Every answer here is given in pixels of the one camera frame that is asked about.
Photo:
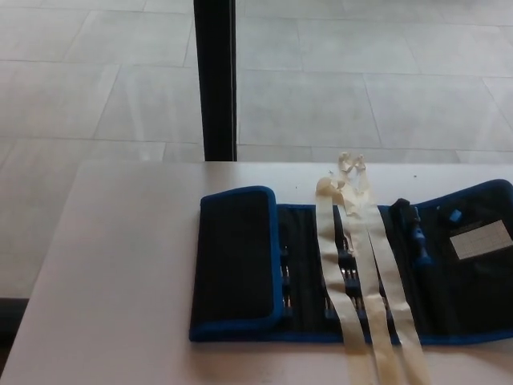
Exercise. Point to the black toolkit pouch blue trim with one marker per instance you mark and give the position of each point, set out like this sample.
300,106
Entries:
236,260

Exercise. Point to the long beige masking tape strip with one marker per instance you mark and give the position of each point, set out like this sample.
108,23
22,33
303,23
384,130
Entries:
390,288
370,280
330,240

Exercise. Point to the black vertical pillar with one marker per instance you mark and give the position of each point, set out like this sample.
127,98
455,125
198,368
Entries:
216,80

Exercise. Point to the small blue plastic piece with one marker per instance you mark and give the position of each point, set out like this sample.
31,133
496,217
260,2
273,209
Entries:
455,216

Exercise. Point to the white label card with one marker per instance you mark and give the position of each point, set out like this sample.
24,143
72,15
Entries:
479,240

